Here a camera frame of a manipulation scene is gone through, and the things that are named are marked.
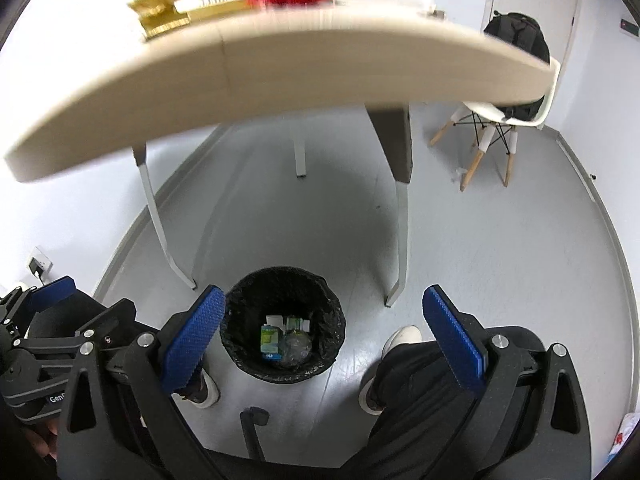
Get gold foil bag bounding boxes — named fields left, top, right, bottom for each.
left=127, top=0, right=252, bottom=44

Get clear plastic bag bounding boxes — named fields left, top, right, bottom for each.
left=281, top=330, right=312, bottom=366

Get black trash bin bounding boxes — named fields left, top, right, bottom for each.
left=220, top=266, right=346, bottom=385

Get person's left hand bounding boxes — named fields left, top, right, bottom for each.
left=22, top=418, right=58, bottom=460

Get white left shoe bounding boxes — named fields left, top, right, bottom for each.
left=180, top=368, right=220, bottom=410

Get white shoe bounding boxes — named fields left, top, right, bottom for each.
left=358, top=325, right=423, bottom=416
left=180, top=368, right=220, bottom=410

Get white plastic bag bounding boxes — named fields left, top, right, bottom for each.
left=606, top=412, right=640, bottom=463

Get black office chair base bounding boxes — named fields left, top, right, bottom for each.
left=240, top=406, right=270, bottom=462

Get white right shoe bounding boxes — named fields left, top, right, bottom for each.
left=358, top=325, right=423, bottom=416

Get white chair wooden legs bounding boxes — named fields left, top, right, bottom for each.
left=428, top=58, right=561, bottom=192

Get round wooden table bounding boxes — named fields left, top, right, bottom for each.
left=4, top=0, right=558, bottom=309

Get black backpack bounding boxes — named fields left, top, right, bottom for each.
left=482, top=8, right=551, bottom=122

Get wall socket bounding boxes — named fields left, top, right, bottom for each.
left=28, top=247, right=53, bottom=282

